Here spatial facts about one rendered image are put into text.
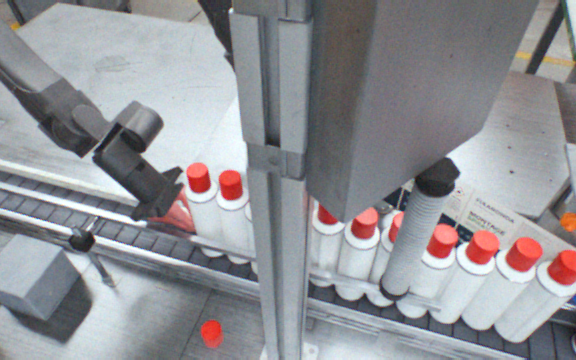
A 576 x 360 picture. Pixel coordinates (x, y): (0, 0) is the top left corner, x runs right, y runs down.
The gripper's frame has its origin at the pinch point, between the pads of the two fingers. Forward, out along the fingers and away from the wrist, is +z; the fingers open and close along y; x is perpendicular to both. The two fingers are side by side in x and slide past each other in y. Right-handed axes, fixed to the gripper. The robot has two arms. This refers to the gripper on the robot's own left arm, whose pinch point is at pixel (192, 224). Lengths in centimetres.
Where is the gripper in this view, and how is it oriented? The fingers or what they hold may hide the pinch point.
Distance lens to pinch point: 75.4
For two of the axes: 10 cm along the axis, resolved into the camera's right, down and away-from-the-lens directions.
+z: 5.8, 6.6, 4.8
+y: 2.8, -7.1, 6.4
